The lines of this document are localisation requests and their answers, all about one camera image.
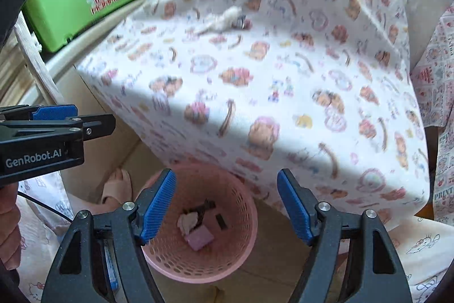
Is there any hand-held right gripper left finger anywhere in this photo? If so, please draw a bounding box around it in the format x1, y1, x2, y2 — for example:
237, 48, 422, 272
42, 168, 177, 303

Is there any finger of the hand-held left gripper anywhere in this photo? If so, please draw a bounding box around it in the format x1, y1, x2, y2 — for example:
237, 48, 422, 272
69, 114, 117, 142
0, 104, 78, 121

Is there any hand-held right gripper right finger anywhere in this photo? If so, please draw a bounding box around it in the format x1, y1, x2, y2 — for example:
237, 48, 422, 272
277, 168, 414, 303

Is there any pink patterned tissue packet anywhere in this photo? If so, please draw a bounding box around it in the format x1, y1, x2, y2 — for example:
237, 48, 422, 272
186, 226, 215, 251

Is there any pink plastic basket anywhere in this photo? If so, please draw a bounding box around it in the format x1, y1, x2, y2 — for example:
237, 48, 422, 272
136, 163, 259, 284

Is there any person's left hand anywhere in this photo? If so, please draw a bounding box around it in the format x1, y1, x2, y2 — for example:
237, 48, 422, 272
0, 182, 22, 270

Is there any beige bed base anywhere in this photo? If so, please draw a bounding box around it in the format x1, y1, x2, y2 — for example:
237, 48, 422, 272
60, 74, 167, 205

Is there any person's foot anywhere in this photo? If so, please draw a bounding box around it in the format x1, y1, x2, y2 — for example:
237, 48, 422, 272
67, 167, 133, 216

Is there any white shelf unit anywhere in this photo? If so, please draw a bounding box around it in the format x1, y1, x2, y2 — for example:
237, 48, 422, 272
39, 0, 178, 83

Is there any printed white pajamas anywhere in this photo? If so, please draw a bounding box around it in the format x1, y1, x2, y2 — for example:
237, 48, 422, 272
16, 171, 454, 303

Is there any bear print bedsheet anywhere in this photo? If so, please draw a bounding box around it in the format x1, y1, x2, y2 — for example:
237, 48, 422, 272
76, 0, 432, 229

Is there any small white paper scrap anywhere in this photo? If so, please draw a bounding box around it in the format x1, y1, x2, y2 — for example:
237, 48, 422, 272
199, 6, 242, 35

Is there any small orange wrapper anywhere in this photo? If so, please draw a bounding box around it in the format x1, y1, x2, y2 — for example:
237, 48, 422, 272
232, 14, 253, 31

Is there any red print white cloth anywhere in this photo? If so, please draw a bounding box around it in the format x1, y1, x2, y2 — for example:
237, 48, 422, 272
409, 3, 454, 227

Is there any white wooden slat frame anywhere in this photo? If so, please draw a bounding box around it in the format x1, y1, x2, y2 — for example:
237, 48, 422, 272
13, 11, 66, 109

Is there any black cable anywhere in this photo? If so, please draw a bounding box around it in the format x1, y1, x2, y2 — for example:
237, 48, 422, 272
17, 191, 73, 223

